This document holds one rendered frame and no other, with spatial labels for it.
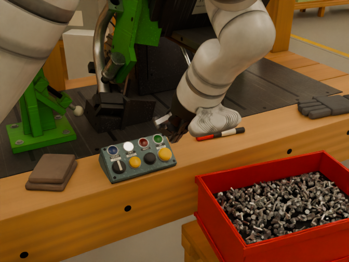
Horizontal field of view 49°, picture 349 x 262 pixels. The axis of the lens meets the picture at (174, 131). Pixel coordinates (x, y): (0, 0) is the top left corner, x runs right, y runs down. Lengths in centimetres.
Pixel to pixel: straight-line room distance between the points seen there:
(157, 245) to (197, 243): 113
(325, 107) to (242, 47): 70
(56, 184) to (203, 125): 35
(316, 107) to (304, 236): 52
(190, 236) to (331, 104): 57
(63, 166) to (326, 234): 52
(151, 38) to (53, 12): 70
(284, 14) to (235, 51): 122
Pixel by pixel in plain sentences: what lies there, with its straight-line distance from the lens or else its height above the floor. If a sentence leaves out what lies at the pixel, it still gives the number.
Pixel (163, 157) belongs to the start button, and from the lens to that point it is 82.
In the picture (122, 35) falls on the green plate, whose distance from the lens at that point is 99.
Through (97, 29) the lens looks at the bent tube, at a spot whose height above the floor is 112.
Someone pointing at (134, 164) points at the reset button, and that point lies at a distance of 80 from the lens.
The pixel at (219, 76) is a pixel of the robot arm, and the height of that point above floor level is 119.
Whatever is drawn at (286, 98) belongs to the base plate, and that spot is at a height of 90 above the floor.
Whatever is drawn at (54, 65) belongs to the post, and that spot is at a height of 97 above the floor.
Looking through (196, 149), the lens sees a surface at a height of 90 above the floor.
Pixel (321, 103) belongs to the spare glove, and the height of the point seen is 92.
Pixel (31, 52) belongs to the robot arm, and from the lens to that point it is 29.
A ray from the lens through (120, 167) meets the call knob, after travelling 79.
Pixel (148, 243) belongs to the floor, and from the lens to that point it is 195.
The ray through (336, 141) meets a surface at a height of 83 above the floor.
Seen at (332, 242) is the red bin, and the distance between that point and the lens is 76.
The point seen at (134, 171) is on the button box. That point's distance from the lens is 81.
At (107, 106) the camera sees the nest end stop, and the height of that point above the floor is 97.
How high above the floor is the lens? 137
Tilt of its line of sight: 29 degrees down
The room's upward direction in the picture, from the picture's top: straight up
